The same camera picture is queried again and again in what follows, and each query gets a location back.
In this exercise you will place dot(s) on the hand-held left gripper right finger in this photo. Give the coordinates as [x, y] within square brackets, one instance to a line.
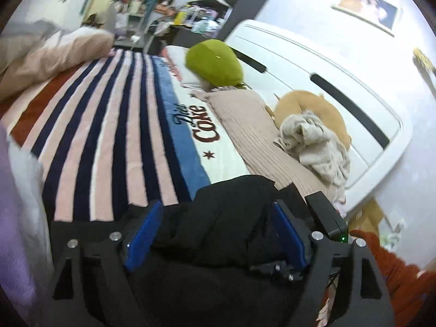
[289, 242]

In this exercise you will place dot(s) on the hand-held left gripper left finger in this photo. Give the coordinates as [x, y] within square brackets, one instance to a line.
[143, 235]

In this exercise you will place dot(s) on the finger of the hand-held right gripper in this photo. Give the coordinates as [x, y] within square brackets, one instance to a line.
[276, 269]

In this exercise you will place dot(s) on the black jacket with yellow badge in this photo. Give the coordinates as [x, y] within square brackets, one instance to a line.
[211, 245]

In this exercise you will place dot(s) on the person's right forearm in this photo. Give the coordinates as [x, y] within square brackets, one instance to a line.
[398, 276]

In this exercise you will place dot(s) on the brown cardboard box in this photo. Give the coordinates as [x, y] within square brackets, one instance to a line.
[369, 216]

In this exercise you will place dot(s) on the beige crumpled cloth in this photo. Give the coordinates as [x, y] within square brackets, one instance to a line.
[316, 150]

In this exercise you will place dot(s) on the orange plush toy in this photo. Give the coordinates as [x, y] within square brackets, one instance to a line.
[306, 104]

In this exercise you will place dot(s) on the striped printed blanket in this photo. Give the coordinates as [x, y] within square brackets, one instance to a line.
[102, 126]

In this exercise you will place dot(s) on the pink ribbed pillow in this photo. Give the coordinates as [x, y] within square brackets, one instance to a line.
[248, 126]

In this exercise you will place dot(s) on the purple cloth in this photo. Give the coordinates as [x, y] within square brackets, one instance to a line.
[15, 211]

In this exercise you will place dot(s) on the white bed headboard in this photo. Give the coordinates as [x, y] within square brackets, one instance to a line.
[340, 75]

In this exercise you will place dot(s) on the white pillow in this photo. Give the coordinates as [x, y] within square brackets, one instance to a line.
[179, 63]

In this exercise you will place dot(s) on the green plush pillow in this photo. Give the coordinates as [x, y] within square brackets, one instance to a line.
[214, 63]

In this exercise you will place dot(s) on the grey and pink duvet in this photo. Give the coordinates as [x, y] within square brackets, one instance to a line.
[51, 58]

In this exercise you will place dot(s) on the yellow wall ornament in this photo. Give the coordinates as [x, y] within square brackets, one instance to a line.
[425, 62]

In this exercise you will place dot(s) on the framed wall photo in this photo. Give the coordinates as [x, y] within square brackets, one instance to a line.
[368, 8]

